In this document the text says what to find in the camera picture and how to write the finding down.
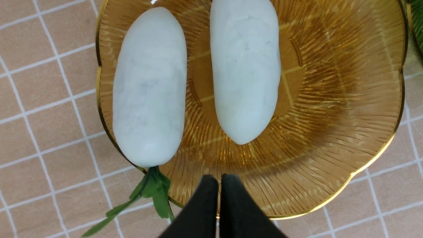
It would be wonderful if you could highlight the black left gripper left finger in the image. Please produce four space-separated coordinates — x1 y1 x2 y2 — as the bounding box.
159 175 218 238

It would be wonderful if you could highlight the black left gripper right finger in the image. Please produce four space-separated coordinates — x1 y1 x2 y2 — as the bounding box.
219 174 287 238

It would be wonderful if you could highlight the white radish with leaves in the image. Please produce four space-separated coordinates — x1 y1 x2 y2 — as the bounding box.
210 0 281 145

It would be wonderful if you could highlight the checkered tan tablecloth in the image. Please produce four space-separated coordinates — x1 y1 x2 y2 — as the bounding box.
0 0 423 238

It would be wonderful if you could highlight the amber ribbed glass plate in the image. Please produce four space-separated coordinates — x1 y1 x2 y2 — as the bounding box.
96 0 407 219

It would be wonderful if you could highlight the green ribbed glass plate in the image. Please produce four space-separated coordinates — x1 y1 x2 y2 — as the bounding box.
406 0 423 62

